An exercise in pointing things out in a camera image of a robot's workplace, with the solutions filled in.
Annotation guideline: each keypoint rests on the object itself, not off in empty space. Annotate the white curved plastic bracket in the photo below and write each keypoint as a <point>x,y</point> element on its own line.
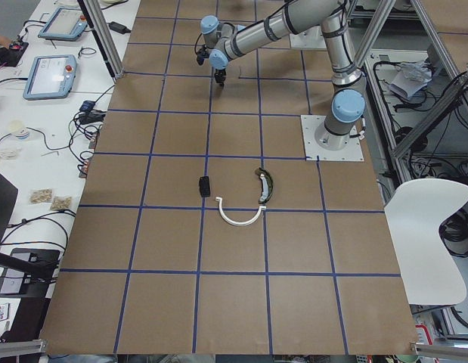
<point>239,218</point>

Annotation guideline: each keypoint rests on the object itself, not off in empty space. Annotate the blue teach pendant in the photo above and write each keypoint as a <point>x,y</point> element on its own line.
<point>50,77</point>
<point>65,24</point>

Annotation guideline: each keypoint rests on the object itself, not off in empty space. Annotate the far blue teach pendant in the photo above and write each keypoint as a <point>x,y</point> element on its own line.
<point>65,24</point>

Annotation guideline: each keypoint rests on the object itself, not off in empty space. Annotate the black brake pad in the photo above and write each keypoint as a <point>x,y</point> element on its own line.
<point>204,186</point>

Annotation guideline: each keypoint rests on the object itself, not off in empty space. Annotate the near blue teach pendant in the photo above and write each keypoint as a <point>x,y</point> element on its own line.
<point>50,77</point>

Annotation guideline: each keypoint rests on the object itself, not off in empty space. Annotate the black power adapter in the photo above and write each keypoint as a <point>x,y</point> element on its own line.
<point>118,27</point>

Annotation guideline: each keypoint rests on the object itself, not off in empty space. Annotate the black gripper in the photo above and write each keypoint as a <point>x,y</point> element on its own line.
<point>220,72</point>

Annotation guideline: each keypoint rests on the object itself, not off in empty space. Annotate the white chair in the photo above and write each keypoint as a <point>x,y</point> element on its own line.
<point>414,215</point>

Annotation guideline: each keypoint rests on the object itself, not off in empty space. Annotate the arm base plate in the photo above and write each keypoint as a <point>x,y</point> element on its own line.
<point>311,39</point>
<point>320,145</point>

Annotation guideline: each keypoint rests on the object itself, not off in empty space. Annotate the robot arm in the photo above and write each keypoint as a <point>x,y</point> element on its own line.
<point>224,42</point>

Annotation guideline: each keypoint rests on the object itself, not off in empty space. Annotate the olive brake shoe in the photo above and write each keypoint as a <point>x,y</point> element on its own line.
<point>267,183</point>

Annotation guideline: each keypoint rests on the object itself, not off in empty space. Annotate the aluminium frame post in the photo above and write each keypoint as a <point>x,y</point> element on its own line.
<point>101,32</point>

